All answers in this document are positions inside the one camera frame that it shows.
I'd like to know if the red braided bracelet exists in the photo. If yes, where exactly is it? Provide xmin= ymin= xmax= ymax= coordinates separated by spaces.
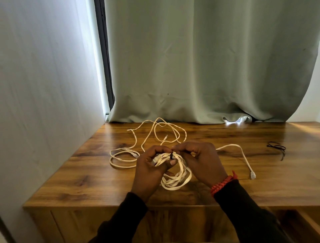
xmin=210 ymin=171 xmax=238 ymax=197

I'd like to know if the white side panel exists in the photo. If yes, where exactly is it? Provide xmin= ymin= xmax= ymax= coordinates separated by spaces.
xmin=0 ymin=0 xmax=110 ymax=243

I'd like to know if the black window frame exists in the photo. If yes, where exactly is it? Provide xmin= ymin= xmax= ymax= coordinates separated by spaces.
xmin=94 ymin=0 xmax=115 ymax=110

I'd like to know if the person's right hand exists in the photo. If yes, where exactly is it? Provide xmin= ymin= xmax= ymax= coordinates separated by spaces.
xmin=171 ymin=141 xmax=228 ymax=188

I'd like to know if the person's left forearm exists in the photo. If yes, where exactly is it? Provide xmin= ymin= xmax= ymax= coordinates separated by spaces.
xmin=89 ymin=192 xmax=148 ymax=243

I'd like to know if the wooden cabinet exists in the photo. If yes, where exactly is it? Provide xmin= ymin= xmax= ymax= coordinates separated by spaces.
xmin=23 ymin=122 xmax=320 ymax=243

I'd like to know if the grey-green curtain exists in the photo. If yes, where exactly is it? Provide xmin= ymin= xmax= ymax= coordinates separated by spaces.
xmin=107 ymin=0 xmax=320 ymax=125

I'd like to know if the person's right forearm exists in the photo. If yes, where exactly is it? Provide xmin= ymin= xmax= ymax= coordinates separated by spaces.
xmin=214 ymin=180 xmax=293 ymax=243

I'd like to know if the person's left hand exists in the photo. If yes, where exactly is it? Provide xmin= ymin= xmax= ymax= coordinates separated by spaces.
xmin=131 ymin=145 xmax=179 ymax=203

